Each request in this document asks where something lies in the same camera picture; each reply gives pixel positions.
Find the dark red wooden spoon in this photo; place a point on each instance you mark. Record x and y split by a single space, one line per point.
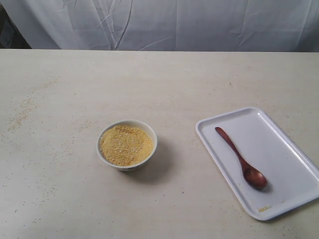
251 175

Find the yellow-brown granular powder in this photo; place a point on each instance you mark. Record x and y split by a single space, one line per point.
124 145

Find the white ceramic bowl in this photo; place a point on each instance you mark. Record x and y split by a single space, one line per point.
134 123

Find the white cloth backdrop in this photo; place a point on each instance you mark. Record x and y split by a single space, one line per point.
168 25

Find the white rectangular plastic tray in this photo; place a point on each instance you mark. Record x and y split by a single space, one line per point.
292 179

